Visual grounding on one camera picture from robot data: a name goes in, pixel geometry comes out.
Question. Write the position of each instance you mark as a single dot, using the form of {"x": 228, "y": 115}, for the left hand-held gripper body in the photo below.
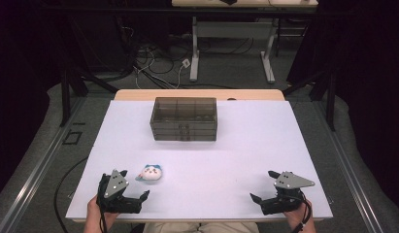
{"x": 117, "y": 204}

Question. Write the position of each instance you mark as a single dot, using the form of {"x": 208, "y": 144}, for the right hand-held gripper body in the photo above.
{"x": 284, "y": 202}

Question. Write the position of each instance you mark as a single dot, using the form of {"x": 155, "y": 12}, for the white and blue plush toy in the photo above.
{"x": 149, "y": 173}

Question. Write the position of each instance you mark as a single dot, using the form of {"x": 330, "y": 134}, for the translucent grey drawer cabinet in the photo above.
{"x": 184, "y": 118}

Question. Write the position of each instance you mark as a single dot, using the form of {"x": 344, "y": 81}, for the person's right hand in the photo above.
{"x": 295, "y": 215}

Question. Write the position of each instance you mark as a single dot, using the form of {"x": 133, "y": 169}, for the person's left hand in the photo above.
{"x": 94, "y": 210}

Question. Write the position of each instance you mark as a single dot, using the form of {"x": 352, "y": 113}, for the person's beige trousers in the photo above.
{"x": 200, "y": 227}

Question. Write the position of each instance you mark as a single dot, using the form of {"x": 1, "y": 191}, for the black metal stand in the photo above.
{"x": 66, "y": 97}
{"x": 331, "y": 100}

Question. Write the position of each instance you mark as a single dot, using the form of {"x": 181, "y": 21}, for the wooden table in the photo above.
{"x": 200, "y": 94}

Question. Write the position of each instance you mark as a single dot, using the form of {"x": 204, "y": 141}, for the white plug adapter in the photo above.
{"x": 186, "y": 63}

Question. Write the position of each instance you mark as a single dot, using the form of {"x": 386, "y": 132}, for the white-legged desk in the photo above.
{"x": 232, "y": 29}

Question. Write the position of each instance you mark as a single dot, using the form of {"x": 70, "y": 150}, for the aluminium floor rail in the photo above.
{"x": 346, "y": 168}
{"x": 35, "y": 174}

